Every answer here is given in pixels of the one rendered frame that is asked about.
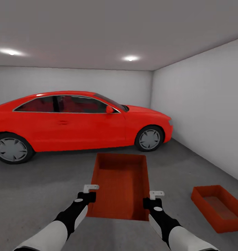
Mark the storage box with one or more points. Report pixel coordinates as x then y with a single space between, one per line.
220 224
123 183

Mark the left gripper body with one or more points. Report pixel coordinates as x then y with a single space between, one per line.
91 196

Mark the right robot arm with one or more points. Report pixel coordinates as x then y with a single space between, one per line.
177 237

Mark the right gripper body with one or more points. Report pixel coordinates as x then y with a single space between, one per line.
147 202

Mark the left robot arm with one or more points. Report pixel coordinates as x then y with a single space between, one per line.
54 236

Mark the car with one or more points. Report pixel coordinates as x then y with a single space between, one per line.
76 120

